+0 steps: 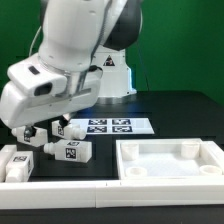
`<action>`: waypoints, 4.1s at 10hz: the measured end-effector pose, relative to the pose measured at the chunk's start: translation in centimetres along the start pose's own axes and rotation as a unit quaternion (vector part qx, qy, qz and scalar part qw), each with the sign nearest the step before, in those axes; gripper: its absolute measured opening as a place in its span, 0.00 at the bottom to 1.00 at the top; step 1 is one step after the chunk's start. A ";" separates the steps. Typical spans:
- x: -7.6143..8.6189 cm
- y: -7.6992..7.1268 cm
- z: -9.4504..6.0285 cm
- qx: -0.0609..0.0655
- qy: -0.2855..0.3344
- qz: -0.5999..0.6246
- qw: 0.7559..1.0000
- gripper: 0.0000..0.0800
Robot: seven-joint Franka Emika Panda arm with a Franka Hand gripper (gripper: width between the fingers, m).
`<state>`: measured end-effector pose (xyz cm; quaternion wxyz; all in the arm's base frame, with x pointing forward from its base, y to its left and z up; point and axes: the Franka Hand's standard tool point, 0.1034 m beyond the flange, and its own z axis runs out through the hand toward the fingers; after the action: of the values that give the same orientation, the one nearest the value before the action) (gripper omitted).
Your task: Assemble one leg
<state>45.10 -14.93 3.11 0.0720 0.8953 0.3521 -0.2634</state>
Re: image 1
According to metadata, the white right barrier wall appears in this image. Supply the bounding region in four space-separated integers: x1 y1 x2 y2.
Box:
207 141 224 169

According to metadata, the white front barrier wall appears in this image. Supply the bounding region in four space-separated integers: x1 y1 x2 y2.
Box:
0 177 224 210

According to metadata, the white sheet with markers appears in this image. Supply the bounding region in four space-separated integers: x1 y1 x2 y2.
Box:
71 118 154 135

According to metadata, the white left barrier wall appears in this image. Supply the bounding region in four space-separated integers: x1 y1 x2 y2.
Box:
0 145 17 183

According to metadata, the white square table top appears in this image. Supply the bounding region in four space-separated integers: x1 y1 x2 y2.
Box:
116 138 224 180

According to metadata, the white barrier wall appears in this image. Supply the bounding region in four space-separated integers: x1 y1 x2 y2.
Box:
0 145 17 183
207 141 224 169
0 177 224 210

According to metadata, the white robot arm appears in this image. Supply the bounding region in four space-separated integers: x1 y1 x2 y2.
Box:
0 0 142 136

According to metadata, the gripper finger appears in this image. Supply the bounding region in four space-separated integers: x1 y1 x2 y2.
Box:
59 113 71 128
24 126 36 137

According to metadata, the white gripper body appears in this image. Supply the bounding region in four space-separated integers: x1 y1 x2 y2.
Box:
0 54 102 129

